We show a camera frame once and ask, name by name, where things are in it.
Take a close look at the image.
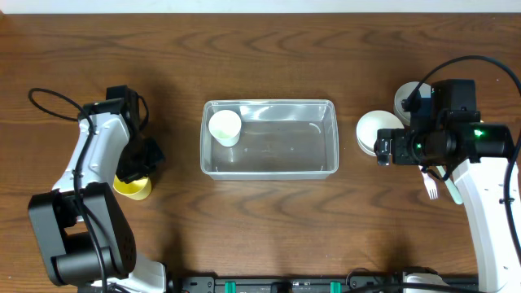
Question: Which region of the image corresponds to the pink plastic fork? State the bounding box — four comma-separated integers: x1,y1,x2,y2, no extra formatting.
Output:
418,166,438,200

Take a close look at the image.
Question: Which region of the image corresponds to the light green plastic spoon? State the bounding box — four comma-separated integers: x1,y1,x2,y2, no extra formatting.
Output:
436,166,463,205

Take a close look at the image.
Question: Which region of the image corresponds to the clear plastic container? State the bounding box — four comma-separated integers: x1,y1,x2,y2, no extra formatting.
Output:
200,99,339,181

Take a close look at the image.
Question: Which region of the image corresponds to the yellow plastic cup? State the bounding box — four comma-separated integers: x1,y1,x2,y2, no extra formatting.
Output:
113,177,152,200

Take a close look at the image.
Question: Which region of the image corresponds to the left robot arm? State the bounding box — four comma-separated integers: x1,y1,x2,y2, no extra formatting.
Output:
28,85,172,292

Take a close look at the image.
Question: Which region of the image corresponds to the white plastic bowl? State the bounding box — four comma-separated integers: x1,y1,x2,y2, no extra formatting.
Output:
356,110,404,156

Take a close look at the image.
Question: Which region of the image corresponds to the white plastic cup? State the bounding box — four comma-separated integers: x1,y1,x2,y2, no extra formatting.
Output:
208,110,242,147

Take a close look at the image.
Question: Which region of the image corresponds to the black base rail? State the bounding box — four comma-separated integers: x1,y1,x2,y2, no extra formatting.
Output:
166,272,481,293

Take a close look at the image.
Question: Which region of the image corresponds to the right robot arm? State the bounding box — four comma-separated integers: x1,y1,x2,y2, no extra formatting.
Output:
374,79,520,292

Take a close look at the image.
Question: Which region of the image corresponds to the grey plastic bowl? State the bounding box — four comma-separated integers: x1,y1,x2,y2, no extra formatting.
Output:
393,81,431,126

